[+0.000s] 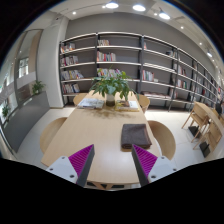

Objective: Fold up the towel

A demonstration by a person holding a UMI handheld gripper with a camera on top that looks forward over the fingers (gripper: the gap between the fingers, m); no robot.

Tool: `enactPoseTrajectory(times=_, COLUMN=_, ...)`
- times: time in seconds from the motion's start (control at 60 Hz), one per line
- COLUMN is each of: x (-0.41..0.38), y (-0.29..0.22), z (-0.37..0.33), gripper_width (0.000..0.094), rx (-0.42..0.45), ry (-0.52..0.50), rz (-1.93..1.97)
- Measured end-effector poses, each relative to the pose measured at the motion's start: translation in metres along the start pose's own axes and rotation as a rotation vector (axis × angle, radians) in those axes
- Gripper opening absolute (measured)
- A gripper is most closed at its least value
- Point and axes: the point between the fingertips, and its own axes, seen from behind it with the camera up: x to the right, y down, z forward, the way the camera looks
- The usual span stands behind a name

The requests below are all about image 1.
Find potted green leafy plant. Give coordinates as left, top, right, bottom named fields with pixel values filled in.
left=89, top=70, right=138, bottom=108

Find ceiling spot lights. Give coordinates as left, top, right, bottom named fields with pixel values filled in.
left=71, top=1, right=214, bottom=60

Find white book stack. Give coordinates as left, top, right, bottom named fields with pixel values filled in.
left=77, top=97, right=105, bottom=110

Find small green background plant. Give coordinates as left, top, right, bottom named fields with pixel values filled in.
left=31, top=79, right=47, bottom=96

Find grey bookshelf unit with books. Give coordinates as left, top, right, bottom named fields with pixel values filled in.
left=59, top=31, right=224, bottom=113

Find light wooden frame chair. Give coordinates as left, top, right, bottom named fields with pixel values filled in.
left=193, top=114, right=224, bottom=158
left=181, top=101, right=210, bottom=134

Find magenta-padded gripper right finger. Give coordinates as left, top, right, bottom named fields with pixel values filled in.
left=130, top=143, right=178, bottom=187

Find zigzag striped grey towel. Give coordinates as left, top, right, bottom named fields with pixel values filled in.
left=120, top=123, right=153, bottom=150

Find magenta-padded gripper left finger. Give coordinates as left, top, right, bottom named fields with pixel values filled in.
left=45, top=143, right=96, bottom=188

